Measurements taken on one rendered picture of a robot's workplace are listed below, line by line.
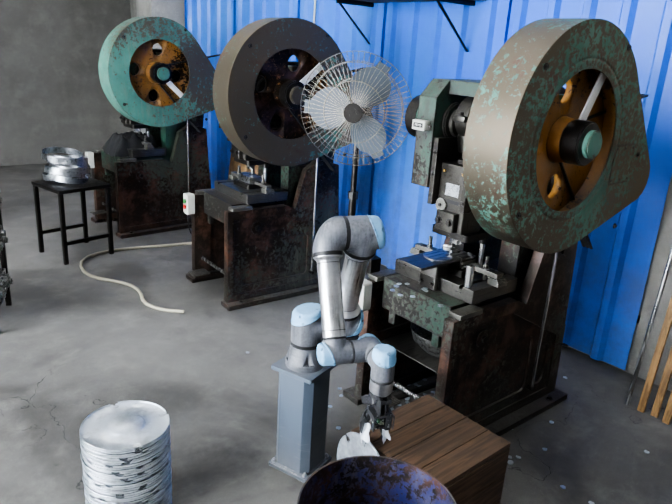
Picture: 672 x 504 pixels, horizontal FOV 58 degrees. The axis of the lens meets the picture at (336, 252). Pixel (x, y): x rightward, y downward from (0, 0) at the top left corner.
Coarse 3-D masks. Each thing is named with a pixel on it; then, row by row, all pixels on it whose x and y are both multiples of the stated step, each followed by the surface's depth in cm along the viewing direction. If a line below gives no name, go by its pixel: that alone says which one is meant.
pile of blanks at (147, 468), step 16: (144, 448) 199; (160, 448) 204; (96, 464) 198; (112, 464) 196; (128, 464) 198; (144, 464) 201; (160, 464) 206; (96, 480) 199; (112, 480) 198; (128, 480) 200; (144, 480) 202; (160, 480) 207; (96, 496) 201; (112, 496) 201; (128, 496) 200; (144, 496) 204; (160, 496) 210
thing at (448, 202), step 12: (444, 168) 254; (456, 168) 249; (444, 180) 255; (456, 180) 250; (444, 192) 256; (456, 192) 251; (444, 204) 256; (456, 204) 252; (444, 216) 254; (456, 216) 251; (468, 216) 252; (444, 228) 255; (456, 228) 254; (468, 228) 255
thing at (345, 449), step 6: (354, 432) 207; (342, 438) 214; (354, 438) 208; (342, 444) 215; (348, 444) 211; (354, 444) 208; (360, 444) 205; (366, 444) 202; (372, 444) 200; (342, 450) 215; (348, 450) 212; (354, 450) 209; (360, 450) 206; (366, 450) 203; (372, 450) 200; (342, 456) 216; (348, 456) 212
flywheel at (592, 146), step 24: (600, 72) 216; (576, 96) 219; (600, 96) 229; (552, 120) 214; (576, 120) 213; (600, 120) 234; (552, 144) 215; (576, 144) 208; (600, 144) 213; (552, 168) 223; (576, 168) 233; (600, 168) 238; (552, 192) 232; (576, 192) 239
